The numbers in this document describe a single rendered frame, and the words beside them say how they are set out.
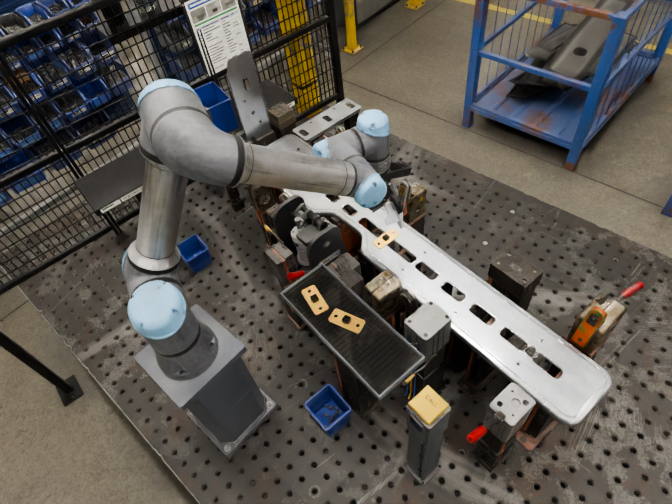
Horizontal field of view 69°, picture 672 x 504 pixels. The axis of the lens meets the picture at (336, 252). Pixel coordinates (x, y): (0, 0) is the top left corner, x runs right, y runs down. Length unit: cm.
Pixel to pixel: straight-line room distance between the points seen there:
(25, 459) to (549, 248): 245
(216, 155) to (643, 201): 276
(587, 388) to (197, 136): 104
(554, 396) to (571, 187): 209
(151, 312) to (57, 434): 172
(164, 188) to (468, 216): 129
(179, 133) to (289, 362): 98
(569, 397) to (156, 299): 97
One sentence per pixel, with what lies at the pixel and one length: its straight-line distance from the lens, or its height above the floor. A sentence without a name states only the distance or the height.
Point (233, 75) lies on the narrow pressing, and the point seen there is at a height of 128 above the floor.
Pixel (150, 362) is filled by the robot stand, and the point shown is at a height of 110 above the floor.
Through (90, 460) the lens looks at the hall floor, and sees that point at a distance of 263.
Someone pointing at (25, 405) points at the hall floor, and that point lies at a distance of 295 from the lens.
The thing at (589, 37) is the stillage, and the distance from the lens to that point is 360.
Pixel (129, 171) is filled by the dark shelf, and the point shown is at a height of 103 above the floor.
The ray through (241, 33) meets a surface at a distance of 213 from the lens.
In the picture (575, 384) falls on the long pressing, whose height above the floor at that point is 100.
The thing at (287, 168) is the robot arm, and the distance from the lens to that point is 94.
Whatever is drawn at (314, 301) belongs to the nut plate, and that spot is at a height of 117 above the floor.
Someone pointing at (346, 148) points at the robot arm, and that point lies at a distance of 113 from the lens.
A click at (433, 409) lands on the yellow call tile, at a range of 107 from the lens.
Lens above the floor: 216
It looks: 51 degrees down
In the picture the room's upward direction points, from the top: 10 degrees counter-clockwise
